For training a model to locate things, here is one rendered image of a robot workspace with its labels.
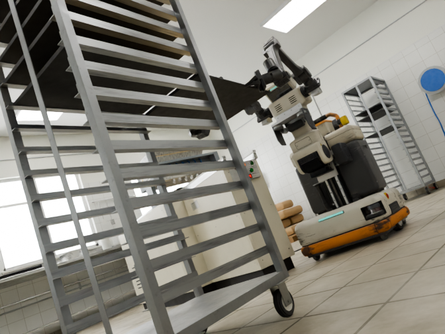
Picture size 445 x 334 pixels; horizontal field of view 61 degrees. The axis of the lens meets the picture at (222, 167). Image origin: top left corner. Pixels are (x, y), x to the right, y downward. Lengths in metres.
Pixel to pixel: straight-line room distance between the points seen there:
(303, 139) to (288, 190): 4.88
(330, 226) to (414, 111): 4.11
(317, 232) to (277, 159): 5.04
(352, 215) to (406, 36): 4.46
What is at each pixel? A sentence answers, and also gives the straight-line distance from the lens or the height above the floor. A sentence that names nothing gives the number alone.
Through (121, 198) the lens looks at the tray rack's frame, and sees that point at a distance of 1.05.
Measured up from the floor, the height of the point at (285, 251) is 0.13.
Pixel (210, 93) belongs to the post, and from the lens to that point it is 1.61.
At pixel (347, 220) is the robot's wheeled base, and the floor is 0.19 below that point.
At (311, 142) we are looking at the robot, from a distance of 2.72.
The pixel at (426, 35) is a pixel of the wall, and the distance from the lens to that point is 6.58.
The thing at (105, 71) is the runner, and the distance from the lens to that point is 1.30.
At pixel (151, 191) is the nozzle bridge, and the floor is 0.97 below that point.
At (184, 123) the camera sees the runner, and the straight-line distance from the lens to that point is 1.42.
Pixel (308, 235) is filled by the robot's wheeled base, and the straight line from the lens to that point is 2.72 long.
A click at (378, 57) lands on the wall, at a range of 6.75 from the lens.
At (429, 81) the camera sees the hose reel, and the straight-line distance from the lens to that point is 6.33.
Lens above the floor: 0.30
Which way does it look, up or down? 11 degrees up
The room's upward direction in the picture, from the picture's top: 21 degrees counter-clockwise
